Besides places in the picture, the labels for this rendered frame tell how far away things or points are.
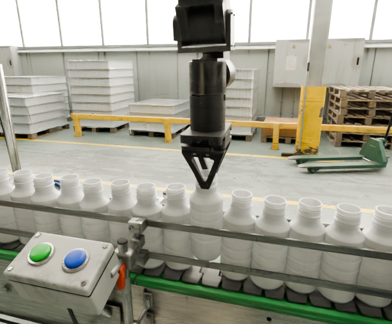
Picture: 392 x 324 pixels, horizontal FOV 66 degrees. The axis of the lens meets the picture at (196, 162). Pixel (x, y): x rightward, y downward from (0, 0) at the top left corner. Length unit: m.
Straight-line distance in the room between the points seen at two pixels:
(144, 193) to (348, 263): 0.36
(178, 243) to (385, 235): 0.34
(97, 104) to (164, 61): 2.16
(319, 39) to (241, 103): 1.72
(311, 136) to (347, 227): 4.54
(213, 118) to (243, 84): 5.36
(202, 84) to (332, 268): 0.36
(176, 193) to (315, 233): 0.24
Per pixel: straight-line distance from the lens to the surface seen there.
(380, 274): 0.58
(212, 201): 0.51
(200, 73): 0.45
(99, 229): 0.64
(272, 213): 0.52
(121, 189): 0.59
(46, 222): 0.71
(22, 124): 6.88
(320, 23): 5.14
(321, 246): 0.53
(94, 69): 6.85
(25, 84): 7.97
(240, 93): 5.84
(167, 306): 0.64
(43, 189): 0.69
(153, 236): 0.59
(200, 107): 0.46
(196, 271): 0.62
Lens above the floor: 1.38
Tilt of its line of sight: 18 degrees down
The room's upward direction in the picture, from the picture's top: straight up
